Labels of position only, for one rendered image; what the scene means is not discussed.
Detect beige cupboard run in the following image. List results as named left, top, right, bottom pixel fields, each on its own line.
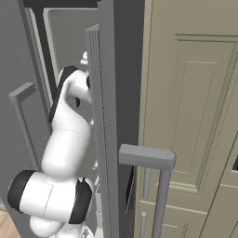
left=199, top=132, right=238, bottom=238

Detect grey fridge door handle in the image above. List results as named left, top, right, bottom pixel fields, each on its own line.
left=118, top=143, right=178, bottom=238
left=8, top=81, right=42, bottom=170

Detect grey fridge body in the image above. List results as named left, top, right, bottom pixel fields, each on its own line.
left=21, top=0, right=104, bottom=238

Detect grey cupboard door handle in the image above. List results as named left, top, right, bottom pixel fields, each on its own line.
left=139, top=211, right=148, bottom=238
left=142, top=166, right=152, bottom=201

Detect grey fridge door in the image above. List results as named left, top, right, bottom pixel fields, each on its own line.
left=0, top=0, right=53, bottom=238
left=85, top=0, right=146, bottom=238

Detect low beige cupboard door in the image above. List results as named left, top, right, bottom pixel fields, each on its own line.
left=134, top=200, right=209, bottom=238

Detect tall beige cupboard door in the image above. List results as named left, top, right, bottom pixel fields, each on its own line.
left=137, top=0, right=238, bottom=215

